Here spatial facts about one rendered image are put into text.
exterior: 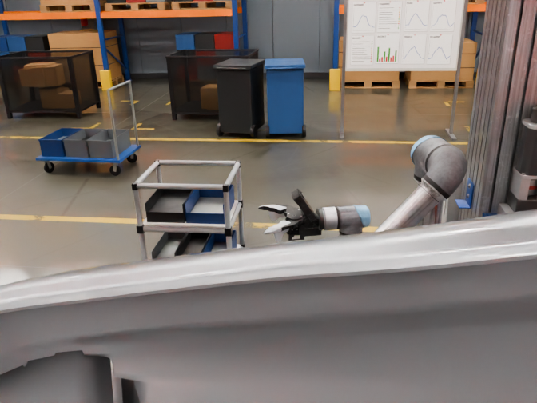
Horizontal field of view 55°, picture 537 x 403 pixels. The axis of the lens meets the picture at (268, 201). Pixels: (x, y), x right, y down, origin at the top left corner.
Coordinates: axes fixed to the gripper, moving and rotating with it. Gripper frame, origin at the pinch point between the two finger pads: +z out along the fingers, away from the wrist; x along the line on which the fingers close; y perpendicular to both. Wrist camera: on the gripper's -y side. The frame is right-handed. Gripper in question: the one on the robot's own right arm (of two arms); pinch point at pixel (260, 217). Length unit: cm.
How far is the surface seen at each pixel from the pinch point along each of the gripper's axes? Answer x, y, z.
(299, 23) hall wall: 973, 146, -187
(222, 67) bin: 525, 103, -7
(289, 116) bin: 498, 164, -91
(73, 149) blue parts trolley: 403, 152, 166
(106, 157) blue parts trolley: 391, 158, 129
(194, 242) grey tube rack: 115, 88, 28
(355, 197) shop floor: 278, 164, -120
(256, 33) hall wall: 993, 168, -99
